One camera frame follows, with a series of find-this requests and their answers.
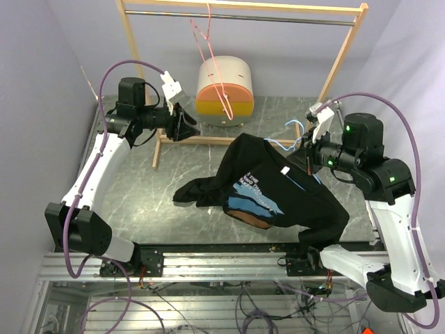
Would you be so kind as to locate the black t shirt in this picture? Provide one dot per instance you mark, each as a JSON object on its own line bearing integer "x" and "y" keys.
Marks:
{"x": 255, "y": 184}

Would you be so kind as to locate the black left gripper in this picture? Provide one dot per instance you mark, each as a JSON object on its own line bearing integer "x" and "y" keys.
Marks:
{"x": 179, "y": 131}

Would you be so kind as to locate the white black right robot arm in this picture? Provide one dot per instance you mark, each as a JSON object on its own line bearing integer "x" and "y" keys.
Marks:
{"x": 401, "y": 285}

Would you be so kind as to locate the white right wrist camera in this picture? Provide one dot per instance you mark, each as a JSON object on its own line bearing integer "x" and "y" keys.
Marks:
{"x": 321, "y": 119}

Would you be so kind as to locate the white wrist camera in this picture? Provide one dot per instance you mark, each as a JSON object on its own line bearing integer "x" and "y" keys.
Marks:
{"x": 172, "y": 91}
{"x": 321, "y": 119}

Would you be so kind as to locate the wooden clothes rack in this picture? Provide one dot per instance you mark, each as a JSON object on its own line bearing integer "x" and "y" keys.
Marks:
{"x": 358, "y": 14}

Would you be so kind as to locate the small three-drawer cabinet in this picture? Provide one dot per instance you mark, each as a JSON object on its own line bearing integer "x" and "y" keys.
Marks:
{"x": 236, "y": 76}

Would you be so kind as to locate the aluminium base frame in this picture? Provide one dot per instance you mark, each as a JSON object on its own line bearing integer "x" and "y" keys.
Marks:
{"x": 206, "y": 292}

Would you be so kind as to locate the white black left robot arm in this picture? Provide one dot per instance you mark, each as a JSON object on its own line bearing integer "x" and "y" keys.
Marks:
{"x": 75, "y": 220}

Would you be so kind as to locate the pink wire hanger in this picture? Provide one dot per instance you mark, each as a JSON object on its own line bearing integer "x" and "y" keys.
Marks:
{"x": 215, "y": 76}

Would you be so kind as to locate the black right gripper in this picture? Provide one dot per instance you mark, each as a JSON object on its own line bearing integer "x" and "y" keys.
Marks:
{"x": 309, "y": 158}

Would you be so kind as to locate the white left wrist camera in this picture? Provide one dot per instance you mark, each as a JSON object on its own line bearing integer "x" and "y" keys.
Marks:
{"x": 172, "y": 91}

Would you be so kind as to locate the light blue wire hanger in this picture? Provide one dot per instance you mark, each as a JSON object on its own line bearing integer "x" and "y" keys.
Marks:
{"x": 289, "y": 144}

